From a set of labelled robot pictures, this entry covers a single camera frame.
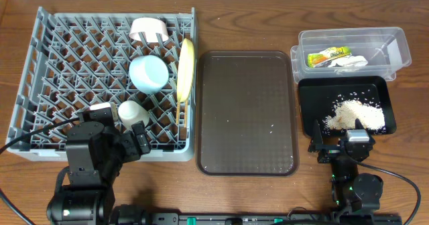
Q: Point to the pink bowl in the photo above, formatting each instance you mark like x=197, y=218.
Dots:
x=150, y=28

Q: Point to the yellow round plate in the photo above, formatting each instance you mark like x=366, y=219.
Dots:
x=185, y=70

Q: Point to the grey plastic dishwasher rack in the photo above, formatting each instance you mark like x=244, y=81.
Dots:
x=76, y=60

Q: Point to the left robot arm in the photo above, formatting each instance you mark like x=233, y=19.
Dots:
x=80, y=205

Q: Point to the black waste tray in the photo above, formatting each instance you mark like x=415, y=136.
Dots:
x=318, y=96

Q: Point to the rice and peanut scraps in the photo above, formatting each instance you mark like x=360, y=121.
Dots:
x=349, y=107

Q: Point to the translucent white cup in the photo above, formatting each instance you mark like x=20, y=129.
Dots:
x=131, y=112

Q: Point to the white wrapper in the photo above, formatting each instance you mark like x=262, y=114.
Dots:
x=349, y=61

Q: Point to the light blue bowl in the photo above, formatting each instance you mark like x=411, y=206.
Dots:
x=149, y=74

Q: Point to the brown serving tray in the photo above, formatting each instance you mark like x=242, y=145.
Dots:
x=247, y=114

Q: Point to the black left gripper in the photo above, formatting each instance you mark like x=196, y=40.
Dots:
x=126, y=143

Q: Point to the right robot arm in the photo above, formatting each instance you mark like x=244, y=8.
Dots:
x=357, y=194

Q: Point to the orange green snack wrapper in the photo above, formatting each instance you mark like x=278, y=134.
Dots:
x=329, y=54

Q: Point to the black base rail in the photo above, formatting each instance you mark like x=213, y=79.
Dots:
x=234, y=219

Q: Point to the wooden chopstick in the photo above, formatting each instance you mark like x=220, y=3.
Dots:
x=186, y=114
x=178, y=113

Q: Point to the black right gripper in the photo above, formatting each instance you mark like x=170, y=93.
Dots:
x=332, y=151

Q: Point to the clear plastic bin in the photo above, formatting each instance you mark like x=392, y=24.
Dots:
x=385, y=48

